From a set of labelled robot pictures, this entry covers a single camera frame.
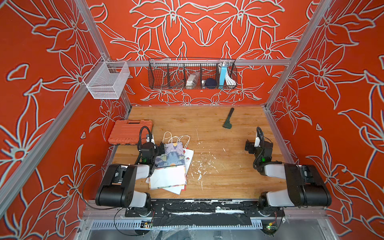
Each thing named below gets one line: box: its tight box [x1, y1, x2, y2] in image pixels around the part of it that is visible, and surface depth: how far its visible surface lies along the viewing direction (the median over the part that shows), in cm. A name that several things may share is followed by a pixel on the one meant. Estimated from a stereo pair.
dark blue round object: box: [205, 78, 217, 89], surface depth 96 cm
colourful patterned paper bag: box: [149, 131, 191, 190], surface depth 83 cm
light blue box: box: [219, 64, 228, 86], surface depth 89 cm
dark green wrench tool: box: [222, 107, 235, 129], surface depth 110 cm
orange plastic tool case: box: [108, 119, 153, 145], surface depth 101 cm
